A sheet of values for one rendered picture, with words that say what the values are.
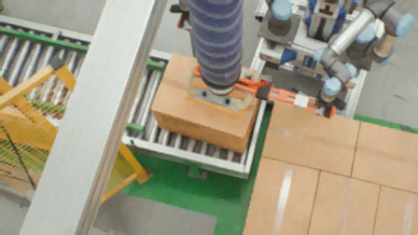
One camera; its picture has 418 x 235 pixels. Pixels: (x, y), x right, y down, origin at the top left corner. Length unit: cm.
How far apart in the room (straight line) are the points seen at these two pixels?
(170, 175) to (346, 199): 136
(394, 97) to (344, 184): 111
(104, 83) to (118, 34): 11
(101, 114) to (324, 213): 264
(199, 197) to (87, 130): 307
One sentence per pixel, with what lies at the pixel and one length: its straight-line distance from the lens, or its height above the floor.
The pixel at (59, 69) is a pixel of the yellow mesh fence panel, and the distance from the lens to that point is 225.
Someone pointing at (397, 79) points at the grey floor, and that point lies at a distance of 456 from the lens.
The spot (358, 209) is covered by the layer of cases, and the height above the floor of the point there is 54.
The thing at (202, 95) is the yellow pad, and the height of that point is 117.
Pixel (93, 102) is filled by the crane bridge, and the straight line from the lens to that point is 111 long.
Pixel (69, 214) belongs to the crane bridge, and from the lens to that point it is 107.
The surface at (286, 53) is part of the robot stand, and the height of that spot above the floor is 90.
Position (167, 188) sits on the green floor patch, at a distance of 416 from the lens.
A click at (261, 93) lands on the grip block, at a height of 127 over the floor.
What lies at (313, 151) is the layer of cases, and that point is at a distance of 366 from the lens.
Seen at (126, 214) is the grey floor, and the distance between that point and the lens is 418.
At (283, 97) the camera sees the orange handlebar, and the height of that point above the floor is 127.
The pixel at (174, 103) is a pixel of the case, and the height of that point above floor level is 95.
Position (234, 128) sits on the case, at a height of 95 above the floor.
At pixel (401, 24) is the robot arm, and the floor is 167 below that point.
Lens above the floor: 406
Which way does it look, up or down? 70 degrees down
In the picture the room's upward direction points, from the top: 1 degrees counter-clockwise
